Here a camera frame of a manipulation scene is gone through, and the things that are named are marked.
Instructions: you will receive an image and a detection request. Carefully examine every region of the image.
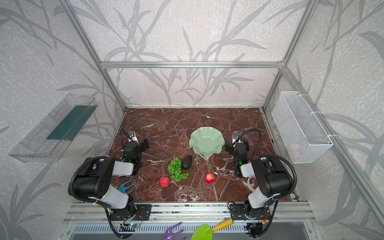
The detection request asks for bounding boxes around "dark fake avocado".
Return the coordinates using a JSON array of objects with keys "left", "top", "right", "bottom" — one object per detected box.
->
[{"left": 181, "top": 155, "right": 193, "bottom": 170}]

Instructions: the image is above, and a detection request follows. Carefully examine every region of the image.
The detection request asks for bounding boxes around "pink item in basket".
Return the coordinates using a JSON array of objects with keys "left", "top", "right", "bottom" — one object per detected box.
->
[{"left": 289, "top": 144, "right": 301, "bottom": 160}]

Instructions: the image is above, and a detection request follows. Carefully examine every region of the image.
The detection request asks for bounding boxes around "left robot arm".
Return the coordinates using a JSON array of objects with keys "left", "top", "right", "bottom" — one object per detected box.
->
[{"left": 68, "top": 139, "right": 151, "bottom": 221}]

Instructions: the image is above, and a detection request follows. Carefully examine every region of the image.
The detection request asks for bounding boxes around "blue toy garden fork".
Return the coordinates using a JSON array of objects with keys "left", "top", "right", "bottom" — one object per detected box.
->
[{"left": 118, "top": 180, "right": 135, "bottom": 195}]

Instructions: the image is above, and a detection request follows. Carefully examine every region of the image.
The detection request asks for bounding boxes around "white wire mesh basket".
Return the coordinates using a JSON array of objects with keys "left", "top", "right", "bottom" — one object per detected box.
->
[{"left": 272, "top": 91, "right": 334, "bottom": 164}]

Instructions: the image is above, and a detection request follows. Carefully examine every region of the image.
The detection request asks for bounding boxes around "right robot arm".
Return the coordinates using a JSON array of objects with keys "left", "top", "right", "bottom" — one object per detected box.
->
[{"left": 225, "top": 143, "right": 297, "bottom": 220}]

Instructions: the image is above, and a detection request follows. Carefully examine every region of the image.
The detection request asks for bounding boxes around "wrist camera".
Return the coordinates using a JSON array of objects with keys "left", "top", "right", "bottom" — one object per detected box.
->
[
  {"left": 232, "top": 132, "right": 241, "bottom": 143},
  {"left": 127, "top": 131, "right": 139, "bottom": 143}
]

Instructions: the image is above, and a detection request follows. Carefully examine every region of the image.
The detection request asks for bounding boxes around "green fake grape bunch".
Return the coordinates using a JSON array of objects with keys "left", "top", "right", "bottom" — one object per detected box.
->
[{"left": 167, "top": 158, "right": 189, "bottom": 182}]

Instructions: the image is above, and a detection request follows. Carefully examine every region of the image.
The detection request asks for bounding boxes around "aluminium front rail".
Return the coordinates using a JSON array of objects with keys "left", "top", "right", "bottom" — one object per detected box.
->
[{"left": 63, "top": 202, "right": 316, "bottom": 224}]

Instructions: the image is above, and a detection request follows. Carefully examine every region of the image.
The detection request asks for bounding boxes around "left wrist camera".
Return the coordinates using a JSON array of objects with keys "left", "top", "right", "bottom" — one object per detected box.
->
[{"left": 127, "top": 131, "right": 139, "bottom": 143}]

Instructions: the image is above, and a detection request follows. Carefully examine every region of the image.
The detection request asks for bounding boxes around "clear plastic wall shelf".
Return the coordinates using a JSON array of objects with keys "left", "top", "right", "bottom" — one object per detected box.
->
[{"left": 9, "top": 94, "right": 98, "bottom": 163}]

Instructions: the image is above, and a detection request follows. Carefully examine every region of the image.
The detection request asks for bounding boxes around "light green wavy fruit bowl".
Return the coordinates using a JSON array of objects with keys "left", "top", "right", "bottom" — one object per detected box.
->
[{"left": 189, "top": 127, "right": 225, "bottom": 160}]

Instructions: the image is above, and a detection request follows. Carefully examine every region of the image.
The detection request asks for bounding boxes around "red fake apple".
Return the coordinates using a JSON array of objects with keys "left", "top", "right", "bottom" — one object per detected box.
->
[{"left": 205, "top": 173, "right": 216, "bottom": 184}]

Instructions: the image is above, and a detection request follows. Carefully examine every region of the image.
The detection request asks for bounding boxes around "green toy shovel yellow handle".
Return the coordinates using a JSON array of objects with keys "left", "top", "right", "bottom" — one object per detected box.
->
[{"left": 191, "top": 219, "right": 234, "bottom": 240}]

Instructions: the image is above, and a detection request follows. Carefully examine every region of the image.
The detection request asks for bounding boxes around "purple toy garden fork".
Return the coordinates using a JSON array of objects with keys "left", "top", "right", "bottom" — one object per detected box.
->
[{"left": 163, "top": 222, "right": 184, "bottom": 240}]

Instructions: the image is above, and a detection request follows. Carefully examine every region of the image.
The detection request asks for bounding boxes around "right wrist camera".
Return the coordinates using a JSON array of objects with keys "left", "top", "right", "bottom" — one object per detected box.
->
[{"left": 232, "top": 132, "right": 241, "bottom": 143}]

